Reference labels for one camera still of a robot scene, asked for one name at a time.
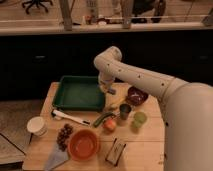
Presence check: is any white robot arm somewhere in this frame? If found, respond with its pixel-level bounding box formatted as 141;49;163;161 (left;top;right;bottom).
94;46;213;171

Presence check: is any green plastic tray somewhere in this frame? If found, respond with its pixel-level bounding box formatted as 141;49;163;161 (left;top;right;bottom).
52;75;105;111

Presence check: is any dark red bowl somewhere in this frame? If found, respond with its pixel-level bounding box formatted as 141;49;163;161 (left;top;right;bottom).
126;86;148;106

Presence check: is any small metal cup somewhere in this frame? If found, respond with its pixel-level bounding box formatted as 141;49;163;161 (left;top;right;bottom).
119;104;131;120

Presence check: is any green cucumber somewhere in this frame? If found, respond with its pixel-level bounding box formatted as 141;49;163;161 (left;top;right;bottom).
93;112;115;128

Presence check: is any red orange apple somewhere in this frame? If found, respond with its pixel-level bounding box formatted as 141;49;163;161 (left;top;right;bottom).
103;118;117;132

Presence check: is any green plastic cup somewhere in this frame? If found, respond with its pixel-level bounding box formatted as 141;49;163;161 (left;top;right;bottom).
132;112;147;129

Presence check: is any wooden board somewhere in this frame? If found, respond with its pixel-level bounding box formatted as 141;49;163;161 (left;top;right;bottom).
22;82;164;171

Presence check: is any bunch of purple grapes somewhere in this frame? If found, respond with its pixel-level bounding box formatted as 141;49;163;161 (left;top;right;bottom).
57;124;73;151

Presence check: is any orange bowl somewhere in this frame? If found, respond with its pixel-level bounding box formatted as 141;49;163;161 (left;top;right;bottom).
67;129;100;162

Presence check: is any black rectangular brush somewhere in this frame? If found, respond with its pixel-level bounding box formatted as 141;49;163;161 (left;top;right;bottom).
105;138;126;167

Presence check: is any white cup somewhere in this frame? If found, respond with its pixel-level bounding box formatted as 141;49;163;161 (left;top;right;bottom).
27;116;47;136

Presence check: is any grey blue cloth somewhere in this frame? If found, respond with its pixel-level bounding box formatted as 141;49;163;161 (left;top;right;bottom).
44;143;69;171

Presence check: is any black office chair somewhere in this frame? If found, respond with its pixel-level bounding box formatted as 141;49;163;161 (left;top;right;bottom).
21;0;53;14

